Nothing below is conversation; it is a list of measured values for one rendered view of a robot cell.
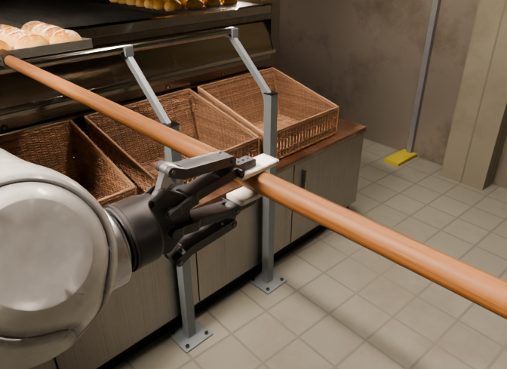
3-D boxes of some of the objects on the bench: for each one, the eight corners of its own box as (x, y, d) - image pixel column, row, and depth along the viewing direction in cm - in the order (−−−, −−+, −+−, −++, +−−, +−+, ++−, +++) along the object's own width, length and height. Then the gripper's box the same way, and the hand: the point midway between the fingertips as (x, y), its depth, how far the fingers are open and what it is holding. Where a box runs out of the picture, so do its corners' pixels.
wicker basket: (198, 137, 230) (194, 85, 217) (271, 112, 265) (272, 66, 252) (265, 167, 199) (266, 108, 186) (339, 133, 234) (343, 82, 222)
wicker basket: (-70, 230, 155) (-99, 158, 142) (84, 178, 190) (71, 117, 177) (-30, 301, 124) (-63, 218, 111) (145, 223, 159) (135, 153, 146)
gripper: (84, 160, 45) (252, 108, 59) (107, 283, 52) (251, 210, 67) (122, 186, 40) (295, 123, 55) (141, 318, 47) (289, 230, 62)
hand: (253, 179), depth 59 cm, fingers closed on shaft, 3 cm apart
